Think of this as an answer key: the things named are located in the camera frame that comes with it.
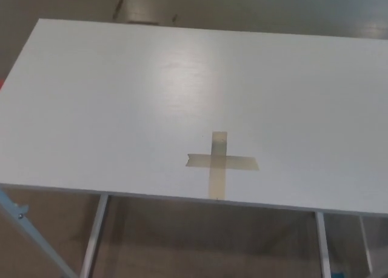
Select white table leg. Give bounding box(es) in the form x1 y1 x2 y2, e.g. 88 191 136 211
79 193 110 278
359 216 374 276
315 211 332 278

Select blue-grey metal frame bar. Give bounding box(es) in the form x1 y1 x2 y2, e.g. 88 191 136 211
0 188 79 278

